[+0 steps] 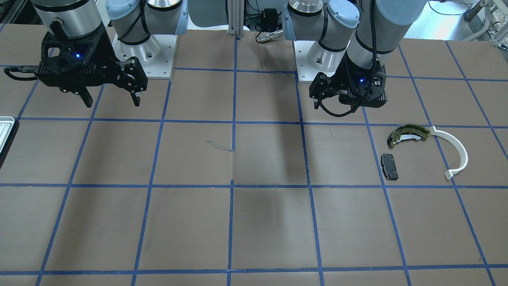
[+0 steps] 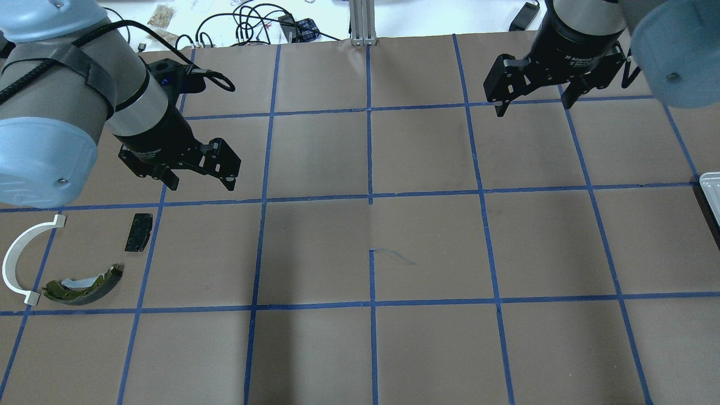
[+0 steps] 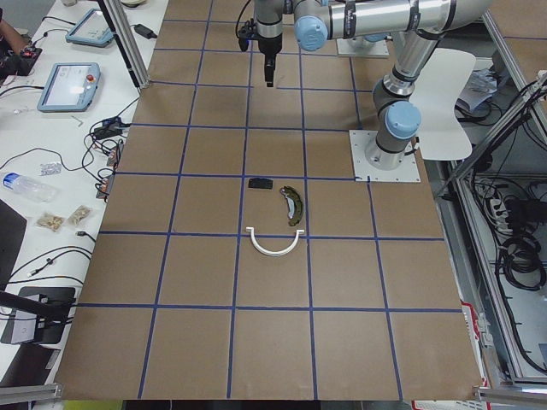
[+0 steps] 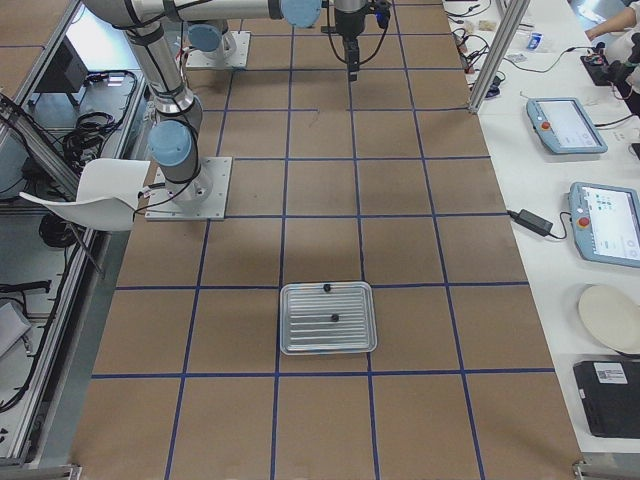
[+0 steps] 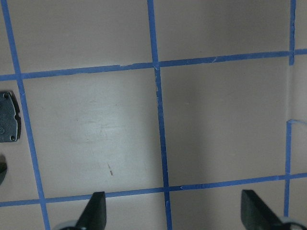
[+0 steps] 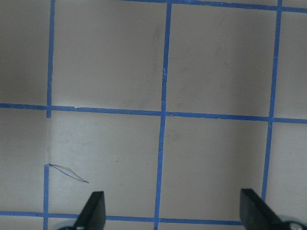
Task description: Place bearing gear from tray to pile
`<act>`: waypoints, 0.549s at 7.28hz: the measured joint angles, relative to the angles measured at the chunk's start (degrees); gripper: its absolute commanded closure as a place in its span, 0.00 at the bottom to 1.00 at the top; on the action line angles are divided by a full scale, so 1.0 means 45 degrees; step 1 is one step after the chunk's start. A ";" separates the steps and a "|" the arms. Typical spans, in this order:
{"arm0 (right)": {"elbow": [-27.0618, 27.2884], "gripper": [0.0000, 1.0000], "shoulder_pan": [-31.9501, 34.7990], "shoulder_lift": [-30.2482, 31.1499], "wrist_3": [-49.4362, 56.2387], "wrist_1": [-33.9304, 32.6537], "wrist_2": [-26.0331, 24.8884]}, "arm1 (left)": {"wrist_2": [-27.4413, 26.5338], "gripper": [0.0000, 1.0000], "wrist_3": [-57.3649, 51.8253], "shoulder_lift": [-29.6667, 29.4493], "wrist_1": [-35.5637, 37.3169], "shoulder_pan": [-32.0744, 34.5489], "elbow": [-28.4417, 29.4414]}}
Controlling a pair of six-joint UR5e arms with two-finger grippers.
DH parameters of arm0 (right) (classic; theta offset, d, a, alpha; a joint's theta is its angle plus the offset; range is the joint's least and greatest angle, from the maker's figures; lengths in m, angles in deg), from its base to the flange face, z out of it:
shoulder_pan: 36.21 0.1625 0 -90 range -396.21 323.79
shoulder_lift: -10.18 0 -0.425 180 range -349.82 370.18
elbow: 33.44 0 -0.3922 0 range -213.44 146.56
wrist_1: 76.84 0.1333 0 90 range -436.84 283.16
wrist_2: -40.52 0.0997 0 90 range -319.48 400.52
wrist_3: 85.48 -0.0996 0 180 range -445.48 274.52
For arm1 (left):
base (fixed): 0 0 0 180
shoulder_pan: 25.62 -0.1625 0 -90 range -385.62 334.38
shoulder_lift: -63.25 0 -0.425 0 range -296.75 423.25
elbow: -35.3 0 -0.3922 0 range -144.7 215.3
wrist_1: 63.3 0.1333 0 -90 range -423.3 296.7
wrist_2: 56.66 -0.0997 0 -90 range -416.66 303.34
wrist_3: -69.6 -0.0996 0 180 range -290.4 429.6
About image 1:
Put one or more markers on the ribbed metal tray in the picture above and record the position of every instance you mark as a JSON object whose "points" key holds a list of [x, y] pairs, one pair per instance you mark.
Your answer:
{"points": [[7, 125]]}

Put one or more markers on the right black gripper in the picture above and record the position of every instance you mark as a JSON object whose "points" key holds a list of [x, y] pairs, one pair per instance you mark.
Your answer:
{"points": [[110, 65]]}

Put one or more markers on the olive brake shoe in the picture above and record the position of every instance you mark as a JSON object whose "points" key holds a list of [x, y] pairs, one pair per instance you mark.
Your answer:
{"points": [[407, 132]]}

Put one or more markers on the black brake pad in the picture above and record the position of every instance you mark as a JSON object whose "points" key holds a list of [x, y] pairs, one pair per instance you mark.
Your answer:
{"points": [[389, 167]]}

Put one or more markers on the silver metal cylinder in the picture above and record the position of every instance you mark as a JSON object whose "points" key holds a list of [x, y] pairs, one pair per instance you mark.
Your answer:
{"points": [[261, 39]]}

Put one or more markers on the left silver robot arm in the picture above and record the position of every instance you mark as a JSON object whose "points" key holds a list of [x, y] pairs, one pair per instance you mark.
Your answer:
{"points": [[365, 32]]}

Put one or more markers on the white curved plastic bracket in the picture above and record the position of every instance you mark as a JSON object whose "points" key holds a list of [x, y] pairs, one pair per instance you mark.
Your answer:
{"points": [[463, 154]]}

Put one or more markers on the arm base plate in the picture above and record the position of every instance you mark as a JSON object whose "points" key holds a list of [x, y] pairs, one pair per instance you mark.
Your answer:
{"points": [[156, 55], [311, 58]]}

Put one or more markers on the aluminium frame post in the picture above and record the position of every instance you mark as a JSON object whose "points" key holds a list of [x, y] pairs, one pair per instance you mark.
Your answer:
{"points": [[235, 17]]}

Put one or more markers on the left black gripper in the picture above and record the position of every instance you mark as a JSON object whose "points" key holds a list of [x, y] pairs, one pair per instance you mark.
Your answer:
{"points": [[340, 78]]}

